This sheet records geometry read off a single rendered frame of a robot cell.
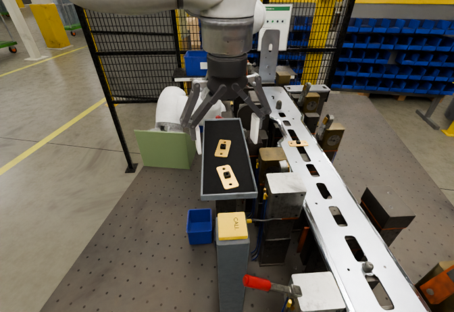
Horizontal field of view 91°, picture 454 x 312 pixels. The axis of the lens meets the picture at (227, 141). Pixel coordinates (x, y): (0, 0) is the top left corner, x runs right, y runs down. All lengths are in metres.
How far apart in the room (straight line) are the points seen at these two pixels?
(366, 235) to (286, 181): 0.27
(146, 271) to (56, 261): 1.19
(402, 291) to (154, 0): 0.77
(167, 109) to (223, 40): 0.92
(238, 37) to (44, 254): 2.05
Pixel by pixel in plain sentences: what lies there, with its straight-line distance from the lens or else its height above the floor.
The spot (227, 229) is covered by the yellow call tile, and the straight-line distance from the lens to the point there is 0.50.
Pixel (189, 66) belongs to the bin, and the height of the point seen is 1.09.
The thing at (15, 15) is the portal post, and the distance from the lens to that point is 7.46.
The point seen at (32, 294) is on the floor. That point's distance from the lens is 2.07.
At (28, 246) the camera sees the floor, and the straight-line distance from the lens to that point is 2.33.
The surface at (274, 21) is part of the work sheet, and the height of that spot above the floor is 1.35.
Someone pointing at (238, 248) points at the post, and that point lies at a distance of 0.52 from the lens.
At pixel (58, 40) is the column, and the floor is 0.24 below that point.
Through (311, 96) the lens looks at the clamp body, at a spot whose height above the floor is 1.05.
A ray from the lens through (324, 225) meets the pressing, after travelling 0.76.
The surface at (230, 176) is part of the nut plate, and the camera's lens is 0.59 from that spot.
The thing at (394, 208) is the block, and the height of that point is 1.03.
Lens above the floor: 1.58
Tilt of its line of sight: 36 degrees down
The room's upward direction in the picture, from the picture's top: straight up
